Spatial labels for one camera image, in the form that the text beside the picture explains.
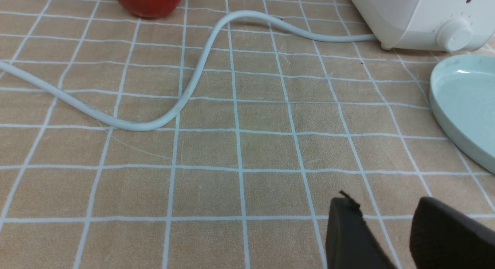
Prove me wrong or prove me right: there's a white power cable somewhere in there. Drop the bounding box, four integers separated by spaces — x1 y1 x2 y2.
0 10 377 132

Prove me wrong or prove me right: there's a checkered beige tablecloth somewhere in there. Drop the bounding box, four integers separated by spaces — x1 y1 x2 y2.
0 0 494 269

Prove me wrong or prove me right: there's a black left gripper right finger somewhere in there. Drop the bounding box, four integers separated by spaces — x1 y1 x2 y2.
410 197 495 269

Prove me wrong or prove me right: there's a red apple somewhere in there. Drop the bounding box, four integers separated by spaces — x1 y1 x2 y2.
116 0 182 19

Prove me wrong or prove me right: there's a light blue plate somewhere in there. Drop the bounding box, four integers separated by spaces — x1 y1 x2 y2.
429 54 495 173

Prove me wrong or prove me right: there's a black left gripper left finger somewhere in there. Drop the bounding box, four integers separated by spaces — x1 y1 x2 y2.
325 191 396 269

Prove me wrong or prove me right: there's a white toaster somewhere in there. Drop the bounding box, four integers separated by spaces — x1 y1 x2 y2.
351 0 495 52

